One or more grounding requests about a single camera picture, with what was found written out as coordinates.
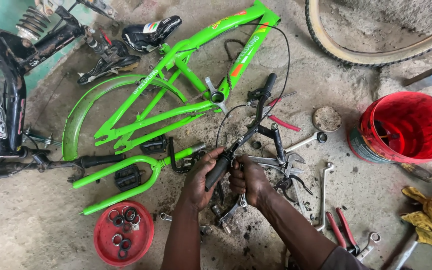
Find grey-blue metal bar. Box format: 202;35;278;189
403;56;432;88

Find black handlebar stem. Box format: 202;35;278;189
256;122;289;166

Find silver adjustable wrench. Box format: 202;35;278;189
244;151;307;178

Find black bicycle pedal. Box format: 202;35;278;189
114;164;144;192
140;134;168;155

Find silver combination spanner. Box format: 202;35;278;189
159;212;214;236
356;231;382;262

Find black brake cable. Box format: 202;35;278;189
215;23;291;148

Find tan-walled bicycle tyre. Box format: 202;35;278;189
305;0;432;67

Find person's right hand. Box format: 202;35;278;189
228;154;274;209

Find rusty bicycle chain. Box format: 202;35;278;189
223;38;247;100

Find silver offset ring spanner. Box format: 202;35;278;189
314;162;335;232

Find silver tool shaft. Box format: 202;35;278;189
395;240;420;270

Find red-handled pliers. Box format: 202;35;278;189
248;91;302;132
325;207;361;257

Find person's grey sleeve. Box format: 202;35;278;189
320;245;371;270

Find red plastic bucket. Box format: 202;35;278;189
347;91;432;164

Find round dirty tin lid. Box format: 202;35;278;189
312;106;343;133

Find black bicycle handlebar with grips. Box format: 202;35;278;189
204;73;278;192

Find green bicycle frame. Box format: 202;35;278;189
93;0;281;155

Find group of metal bearing rings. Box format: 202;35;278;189
108;206;142;260

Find yellow cloth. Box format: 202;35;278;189
400;186;432;262

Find red plastic lid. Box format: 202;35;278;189
93;200;155;267

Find green bicycle fork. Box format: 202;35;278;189
71;142;206;216

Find green bicycle mudguard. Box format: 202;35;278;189
62;74;189;162

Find person's left hand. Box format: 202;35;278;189
180;146;227;213

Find black bicycle with spring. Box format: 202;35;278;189
0;0;125;182

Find black saddle with striped print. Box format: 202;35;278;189
121;15;183;53

